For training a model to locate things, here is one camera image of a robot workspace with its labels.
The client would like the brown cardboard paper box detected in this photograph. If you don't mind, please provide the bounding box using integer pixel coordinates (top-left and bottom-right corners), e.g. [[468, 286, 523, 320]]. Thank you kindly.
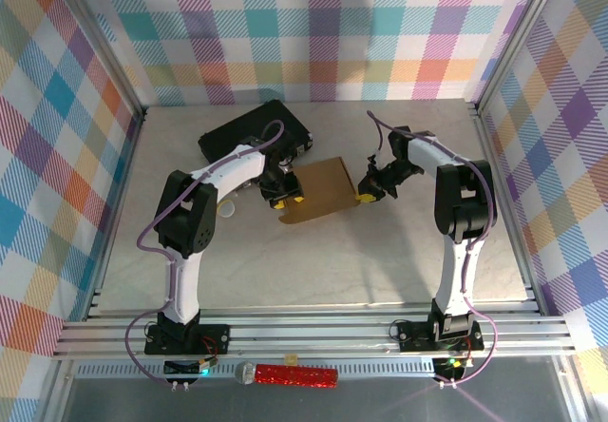
[[277, 155, 365, 226]]

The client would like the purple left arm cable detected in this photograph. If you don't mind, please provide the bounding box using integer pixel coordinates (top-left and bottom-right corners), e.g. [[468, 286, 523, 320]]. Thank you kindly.
[[123, 121, 289, 388]]

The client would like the aluminium rail frame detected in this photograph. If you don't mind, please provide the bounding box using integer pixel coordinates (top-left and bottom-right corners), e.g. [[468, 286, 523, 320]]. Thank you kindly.
[[50, 303, 579, 361]]

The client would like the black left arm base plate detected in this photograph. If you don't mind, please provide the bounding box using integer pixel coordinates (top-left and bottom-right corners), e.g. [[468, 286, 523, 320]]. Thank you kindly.
[[143, 322, 232, 356]]

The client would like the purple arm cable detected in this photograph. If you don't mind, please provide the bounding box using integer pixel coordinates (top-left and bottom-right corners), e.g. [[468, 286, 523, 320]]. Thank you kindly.
[[368, 110, 499, 388], [123, 121, 289, 388]]

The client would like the black case with chrome latches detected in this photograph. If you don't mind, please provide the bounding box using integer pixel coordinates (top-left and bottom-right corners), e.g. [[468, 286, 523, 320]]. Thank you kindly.
[[198, 99, 314, 193]]

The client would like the aluminium corner post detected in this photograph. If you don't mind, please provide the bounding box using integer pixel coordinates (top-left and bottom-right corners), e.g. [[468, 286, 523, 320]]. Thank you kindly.
[[472, 0, 567, 115], [45, 0, 149, 122]]

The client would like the black left control board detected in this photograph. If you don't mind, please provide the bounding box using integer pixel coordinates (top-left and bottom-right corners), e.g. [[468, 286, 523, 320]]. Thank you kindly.
[[162, 358, 214, 378]]

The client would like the black right control board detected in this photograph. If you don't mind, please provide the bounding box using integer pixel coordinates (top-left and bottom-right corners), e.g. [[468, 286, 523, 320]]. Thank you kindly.
[[432, 355, 475, 381]]

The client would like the red glitter microphone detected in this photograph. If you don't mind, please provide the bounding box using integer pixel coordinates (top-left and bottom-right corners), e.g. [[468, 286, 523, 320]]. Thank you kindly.
[[234, 360, 340, 389]]

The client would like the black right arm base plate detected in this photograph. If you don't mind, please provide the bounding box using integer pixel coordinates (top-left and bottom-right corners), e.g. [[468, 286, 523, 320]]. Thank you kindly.
[[396, 320, 485, 353]]

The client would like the perforated metal strip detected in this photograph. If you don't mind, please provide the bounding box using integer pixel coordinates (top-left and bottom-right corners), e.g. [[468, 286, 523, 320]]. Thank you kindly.
[[74, 362, 441, 380]]

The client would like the black control board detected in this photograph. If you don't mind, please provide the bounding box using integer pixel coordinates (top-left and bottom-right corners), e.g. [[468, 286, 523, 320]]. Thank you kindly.
[[162, 358, 214, 378], [432, 355, 475, 381]]

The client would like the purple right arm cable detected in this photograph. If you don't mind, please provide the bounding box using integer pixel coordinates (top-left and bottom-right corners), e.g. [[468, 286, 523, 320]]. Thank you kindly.
[[368, 110, 499, 388]]

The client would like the aluminium side rail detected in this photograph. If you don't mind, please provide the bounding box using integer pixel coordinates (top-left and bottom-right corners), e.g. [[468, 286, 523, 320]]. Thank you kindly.
[[467, 101, 547, 317], [84, 107, 149, 321]]

